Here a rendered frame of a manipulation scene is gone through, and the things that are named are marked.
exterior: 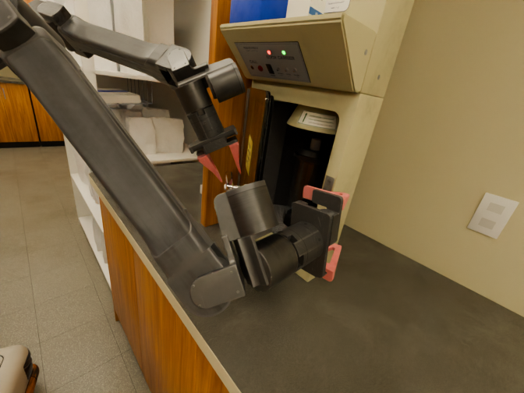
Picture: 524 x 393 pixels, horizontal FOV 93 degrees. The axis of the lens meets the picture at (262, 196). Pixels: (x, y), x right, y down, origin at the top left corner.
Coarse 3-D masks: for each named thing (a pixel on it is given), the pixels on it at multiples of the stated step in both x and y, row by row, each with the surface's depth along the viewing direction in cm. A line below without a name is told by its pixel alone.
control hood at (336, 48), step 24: (240, 24) 51; (264, 24) 47; (288, 24) 43; (312, 24) 40; (336, 24) 37; (360, 24) 39; (312, 48) 44; (336, 48) 41; (360, 48) 42; (312, 72) 49; (336, 72) 45; (360, 72) 45
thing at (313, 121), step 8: (296, 112) 63; (304, 112) 60; (312, 112) 59; (320, 112) 59; (328, 112) 58; (288, 120) 67; (296, 120) 62; (304, 120) 60; (312, 120) 59; (320, 120) 59; (328, 120) 58; (336, 120) 59; (304, 128) 60; (312, 128) 59; (320, 128) 59; (328, 128) 58; (336, 128) 59
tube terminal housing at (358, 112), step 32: (352, 0) 45; (384, 0) 42; (384, 32) 45; (384, 64) 49; (288, 96) 60; (320, 96) 54; (352, 96) 49; (352, 128) 51; (352, 160) 56; (352, 192) 63
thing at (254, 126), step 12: (252, 96) 59; (264, 96) 42; (252, 108) 57; (264, 108) 41; (252, 120) 56; (264, 120) 42; (252, 132) 54; (264, 132) 42; (252, 156) 51; (252, 168) 50; (240, 180) 72; (252, 180) 49
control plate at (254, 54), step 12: (240, 48) 57; (252, 48) 54; (264, 48) 52; (276, 48) 50; (288, 48) 48; (252, 60) 58; (264, 60) 55; (276, 60) 52; (288, 60) 50; (300, 60) 48; (252, 72) 62; (264, 72) 58; (276, 72) 55; (288, 72) 53; (300, 72) 50
